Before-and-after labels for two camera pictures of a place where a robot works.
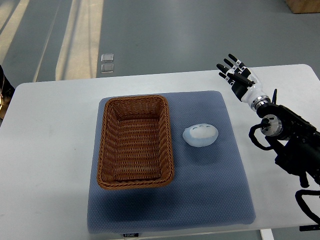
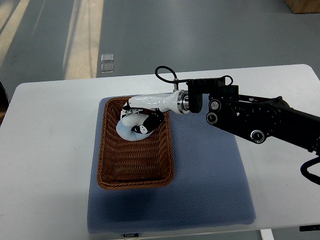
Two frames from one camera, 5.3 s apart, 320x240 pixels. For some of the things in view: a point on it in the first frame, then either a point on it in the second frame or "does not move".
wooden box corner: (304, 6) does not move
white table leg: (267, 234) does not move
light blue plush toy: (200, 135) -> (131, 127)
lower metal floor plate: (107, 68) does not move
